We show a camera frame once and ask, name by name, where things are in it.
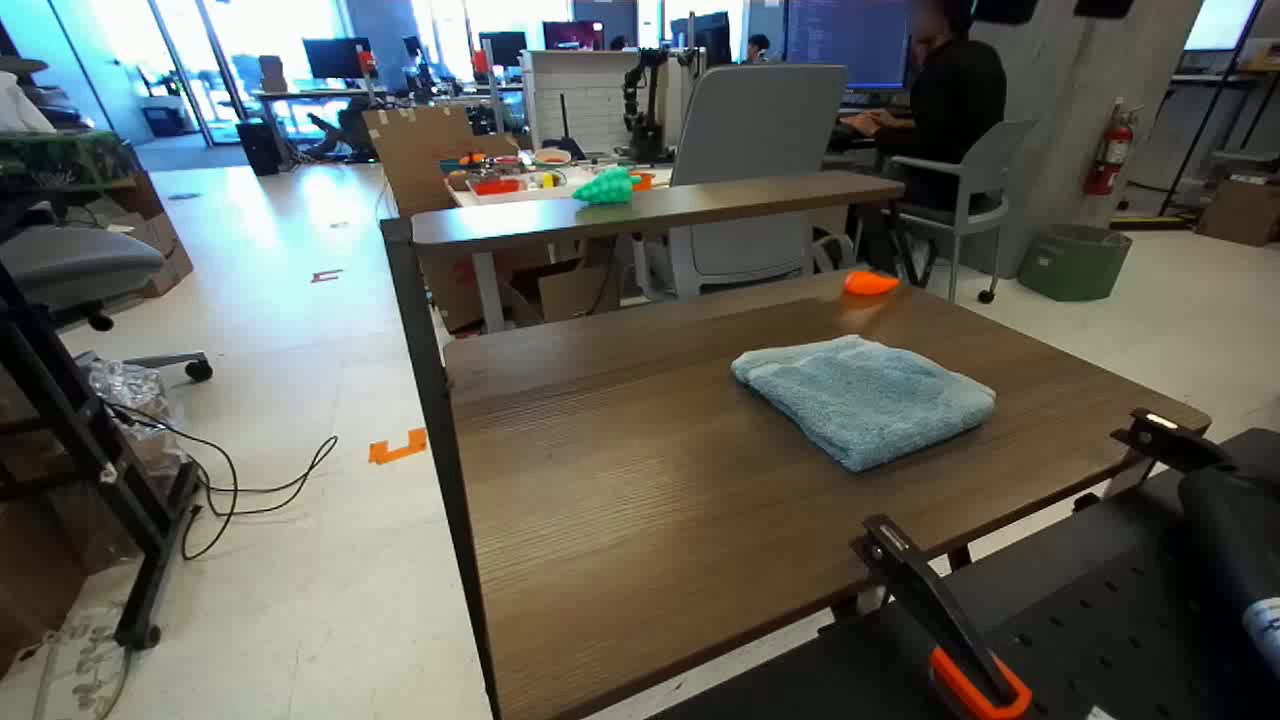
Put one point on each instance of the light blue towel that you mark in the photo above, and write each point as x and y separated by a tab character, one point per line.
865	401

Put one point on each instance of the brown cardboard box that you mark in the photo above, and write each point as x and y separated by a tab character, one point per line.
1240	214
162	263
34	574
575	293

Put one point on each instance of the long wooden side table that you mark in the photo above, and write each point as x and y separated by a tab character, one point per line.
640	207

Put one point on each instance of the green plastic toy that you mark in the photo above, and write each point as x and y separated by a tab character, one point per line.
605	191

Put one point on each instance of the white toy table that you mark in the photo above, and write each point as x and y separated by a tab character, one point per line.
545	193

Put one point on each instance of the yellow toy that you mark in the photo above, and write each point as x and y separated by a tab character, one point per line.
549	177

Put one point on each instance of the red toy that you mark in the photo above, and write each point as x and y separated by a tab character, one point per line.
499	184

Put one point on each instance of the black desk device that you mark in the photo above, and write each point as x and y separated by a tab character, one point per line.
647	120

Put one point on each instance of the orange carrot toy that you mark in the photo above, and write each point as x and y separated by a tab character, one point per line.
870	280

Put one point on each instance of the light gray highback chair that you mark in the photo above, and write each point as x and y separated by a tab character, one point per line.
752	147

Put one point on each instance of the orange floor tape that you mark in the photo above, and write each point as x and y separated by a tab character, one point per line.
392	452

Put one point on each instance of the white partition board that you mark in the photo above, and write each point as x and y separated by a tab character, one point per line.
582	95

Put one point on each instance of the black computer monitor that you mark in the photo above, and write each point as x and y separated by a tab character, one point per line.
501	51
333	56
575	35
707	36

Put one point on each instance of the person in black shirt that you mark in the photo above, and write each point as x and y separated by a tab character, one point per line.
955	103

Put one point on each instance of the black trash bin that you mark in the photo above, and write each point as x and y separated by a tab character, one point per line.
262	151

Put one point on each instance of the green storage bin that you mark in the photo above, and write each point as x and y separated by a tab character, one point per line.
1074	263

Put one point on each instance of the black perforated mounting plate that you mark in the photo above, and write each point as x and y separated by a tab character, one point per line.
1065	625

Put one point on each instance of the red fire extinguisher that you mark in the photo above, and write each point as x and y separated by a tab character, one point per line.
1109	160

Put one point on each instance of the crumpled clear plastic bag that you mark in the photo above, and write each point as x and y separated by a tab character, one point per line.
121	384

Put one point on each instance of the black equipment stand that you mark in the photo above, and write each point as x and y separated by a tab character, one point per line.
93	452

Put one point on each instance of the dark gray office chair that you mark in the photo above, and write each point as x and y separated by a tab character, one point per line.
75	267

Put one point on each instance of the thin black stand pole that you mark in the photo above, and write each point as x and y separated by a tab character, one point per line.
1206	120

